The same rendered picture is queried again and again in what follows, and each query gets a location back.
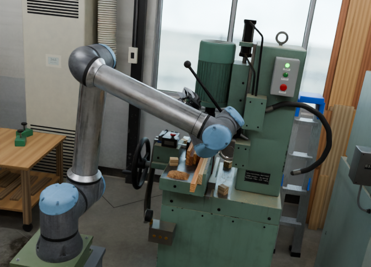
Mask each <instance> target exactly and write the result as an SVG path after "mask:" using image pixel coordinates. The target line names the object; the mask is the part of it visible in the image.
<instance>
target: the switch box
mask: <svg viewBox="0 0 371 267"><path fill-rule="evenodd" d="M286 63H289V64H290V66H289V67H288V68H286V67H285V64H286ZM299 65H300V60H299V59H292V58H286V57H276V58H275V64H274V70H273V76H272V83H271V89H270V94H271V95H278V96H286V97H293V96H294V91H295V85H296V79H297V76H298V71H299ZM283 68H286V69H290V71H286V70H283ZM284 72H287V73H288V74H289V75H288V77H283V73H284ZM281 78H288V81H287V80H281ZM282 84H285V85H286V86H287V89H286V90H285V91H284V92H286V94H285V93H279V91H282V90H281V89H280V86H281V85H282Z"/></svg>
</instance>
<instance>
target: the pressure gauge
mask: <svg viewBox="0 0 371 267"><path fill-rule="evenodd" d="M152 217H153V210H150V209H146V211H145V215H144V221H145V222H149V223H150V224H153V219H152Z"/></svg>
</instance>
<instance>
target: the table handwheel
mask: <svg viewBox="0 0 371 267"><path fill-rule="evenodd" d="M144 143H145V145H146V154H145V156H144V157H143V158H142V157H141V149H142V147H143V145H144ZM150 155H151V145H150V141H149V139H148V138H147V137H143V138H142V139H141V140H140V141H139V143H138V145H137V147H136V150H135V154H134V158H133V162H132V169H131V182H132V186H133V188H134V189H136V190H138V189H140V188H141V187H142V186H143V184H144V182H145V179H146V176H147V172H148V169H149V168H150ZM137 168H139V173H138V177H137ZM142 169H143V172H142ZM141 172H142V175H141Z"/></svg>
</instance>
